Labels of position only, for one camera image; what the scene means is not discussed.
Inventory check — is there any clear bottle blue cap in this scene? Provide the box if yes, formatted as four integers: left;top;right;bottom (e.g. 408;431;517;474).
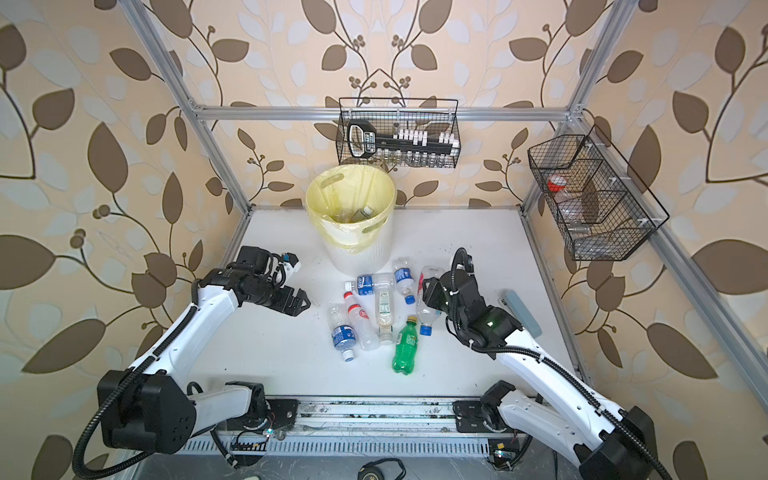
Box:
416;265;444;336

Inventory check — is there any clear bottle blue label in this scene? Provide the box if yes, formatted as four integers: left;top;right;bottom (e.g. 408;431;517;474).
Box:
328;304;357;362

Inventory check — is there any green soda bottle upright-lying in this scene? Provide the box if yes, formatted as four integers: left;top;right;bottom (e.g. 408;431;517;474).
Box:
392;316;418;375

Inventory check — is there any clear bottle red cap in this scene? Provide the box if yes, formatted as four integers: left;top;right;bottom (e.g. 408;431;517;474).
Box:
344;291;380;351

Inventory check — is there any clear bottle yellow label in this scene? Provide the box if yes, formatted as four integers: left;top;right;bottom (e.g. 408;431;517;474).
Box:
331;208;355;224

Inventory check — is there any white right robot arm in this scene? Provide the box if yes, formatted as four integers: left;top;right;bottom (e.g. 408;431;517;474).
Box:
421;268;670;479

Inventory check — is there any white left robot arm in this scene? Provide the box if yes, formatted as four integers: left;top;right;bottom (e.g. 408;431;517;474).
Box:
72;246;311;479

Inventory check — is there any white bin yellow bag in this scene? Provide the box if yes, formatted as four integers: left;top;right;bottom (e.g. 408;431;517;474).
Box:
304;164;398;277

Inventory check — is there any small bottle blue cap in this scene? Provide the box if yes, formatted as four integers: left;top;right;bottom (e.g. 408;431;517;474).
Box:
393;257;416;305

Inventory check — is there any light blue stapler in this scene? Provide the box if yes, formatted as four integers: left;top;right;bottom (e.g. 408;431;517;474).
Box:
501;290;542;338

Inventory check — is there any clear bottle green white label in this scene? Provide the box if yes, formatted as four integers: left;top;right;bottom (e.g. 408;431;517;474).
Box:
374;285;394;345

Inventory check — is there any small bottle blue label lying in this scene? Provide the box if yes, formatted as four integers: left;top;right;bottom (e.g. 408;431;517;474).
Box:
344;273;394;296

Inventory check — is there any red cap jar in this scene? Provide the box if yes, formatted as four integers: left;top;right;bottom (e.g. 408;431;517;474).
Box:
547;174;567;194

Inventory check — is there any black bottle rack tool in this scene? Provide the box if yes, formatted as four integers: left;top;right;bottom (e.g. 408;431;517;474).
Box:
344;120;461;160

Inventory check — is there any black round object bottom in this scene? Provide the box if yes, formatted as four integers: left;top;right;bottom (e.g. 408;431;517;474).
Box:
356;457;407;480

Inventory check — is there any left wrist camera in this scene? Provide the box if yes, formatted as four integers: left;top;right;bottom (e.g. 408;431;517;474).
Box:
271;252;300;287

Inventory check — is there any black wire basket right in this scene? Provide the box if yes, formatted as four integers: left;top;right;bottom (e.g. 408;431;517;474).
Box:
527;126;670;262

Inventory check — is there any black wire basket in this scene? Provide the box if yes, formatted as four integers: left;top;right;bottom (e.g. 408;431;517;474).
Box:
335;95;462;169
527;126;670;262

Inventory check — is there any black wire basket back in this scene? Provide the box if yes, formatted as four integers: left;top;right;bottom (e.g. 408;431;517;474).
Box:
335;95;462;169

